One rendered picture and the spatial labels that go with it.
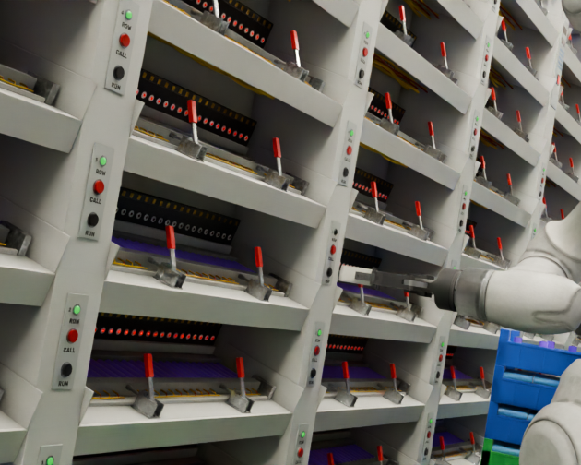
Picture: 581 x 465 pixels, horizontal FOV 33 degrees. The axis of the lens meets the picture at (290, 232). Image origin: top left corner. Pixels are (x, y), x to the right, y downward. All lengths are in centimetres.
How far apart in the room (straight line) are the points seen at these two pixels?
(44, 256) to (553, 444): 66
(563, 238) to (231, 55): 68
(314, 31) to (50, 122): 83
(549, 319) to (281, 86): 59
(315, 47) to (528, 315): 66
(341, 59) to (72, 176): 78
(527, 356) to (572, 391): 95
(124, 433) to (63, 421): 14
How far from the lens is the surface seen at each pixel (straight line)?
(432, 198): 252
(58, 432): 132
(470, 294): 173
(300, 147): 190
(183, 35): 144
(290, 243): 187
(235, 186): 157
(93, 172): 129
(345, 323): 200
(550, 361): 221
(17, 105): 119
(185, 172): 146
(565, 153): 392
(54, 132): 124
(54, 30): 134
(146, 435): 148
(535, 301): 169
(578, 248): 181
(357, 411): 212
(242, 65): 157
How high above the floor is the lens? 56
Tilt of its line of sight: 3 degrees up
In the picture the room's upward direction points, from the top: 9 degrees clockwise
